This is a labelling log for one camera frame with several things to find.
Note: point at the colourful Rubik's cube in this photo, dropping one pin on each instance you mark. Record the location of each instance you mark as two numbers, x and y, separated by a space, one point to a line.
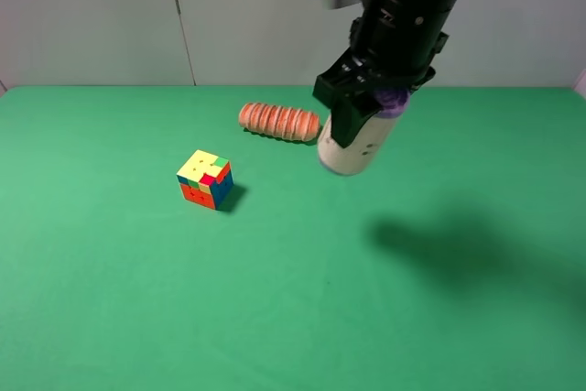
206 179

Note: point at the white roll with purple ends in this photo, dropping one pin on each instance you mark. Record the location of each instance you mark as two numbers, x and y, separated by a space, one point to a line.
356 157

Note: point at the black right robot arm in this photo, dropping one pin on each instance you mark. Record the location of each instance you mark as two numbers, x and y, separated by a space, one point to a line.
392 45

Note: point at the green table cloth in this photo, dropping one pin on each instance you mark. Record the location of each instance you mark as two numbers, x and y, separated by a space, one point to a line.
456 261

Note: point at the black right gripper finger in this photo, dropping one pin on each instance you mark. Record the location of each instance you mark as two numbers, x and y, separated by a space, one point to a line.
350 113

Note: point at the orange ridged bread loaf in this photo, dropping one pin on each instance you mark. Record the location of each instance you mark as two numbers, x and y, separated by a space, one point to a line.
280 122

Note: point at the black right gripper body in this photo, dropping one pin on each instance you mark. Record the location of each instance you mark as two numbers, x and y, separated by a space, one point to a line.
392 45

